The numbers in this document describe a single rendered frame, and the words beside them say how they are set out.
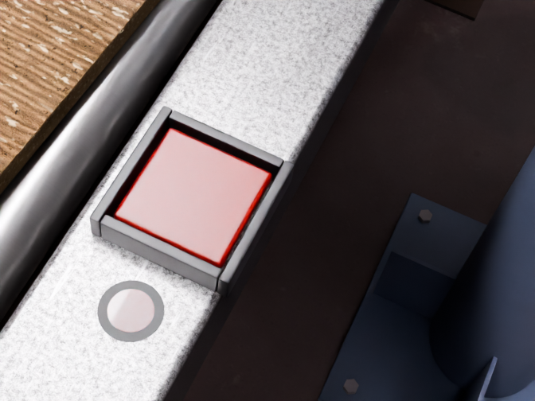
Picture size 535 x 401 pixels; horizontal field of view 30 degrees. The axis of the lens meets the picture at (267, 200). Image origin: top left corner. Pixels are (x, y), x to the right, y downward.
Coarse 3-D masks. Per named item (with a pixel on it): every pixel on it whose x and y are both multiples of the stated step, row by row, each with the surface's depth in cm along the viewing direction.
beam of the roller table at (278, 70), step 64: (256, 0) 58; (320, 0) 58; (384, 0) 59; (192, 64) 55; (256, 64) 56; (320, 64) 56; (256, 128) 54; (320, 128) 56; (64, 256) 49; (128, 256) 49; (256, 256) 54; (64, 320) 47; (192, 320) 48; (0, 384) 45; (64, 384) 46; (128, 384) 46
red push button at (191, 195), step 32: (160, 160) 50; (192, 160) 51; (224, 160) 51; (128, 192) 49; (160, 192) 50; (192, 192) 50; (224, 192) 50; (256, 192) 50; (128, 224) 49; (160, 224) 49; (192, 224) 49; (224, 224) 49; (224, 256) 48
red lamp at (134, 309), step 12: (120, 300) 48; (132, 300) 48; (144, 300) 48; (108, 312) 48; (120, 312) 48; (132, 312) 48; (144, 312) 48; (120, 324) 47; (132, 324) 47; (144, 324) 47
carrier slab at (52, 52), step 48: (0, 0) 54; (48, 0) 54; (96, 0) 54; (144, 0) 55; (0, 48) 52; (48, 48) 52; (96, 48) 53; (0, 96) 51; (48, 96) 51; (0, 144) 49; (0, 192) 49
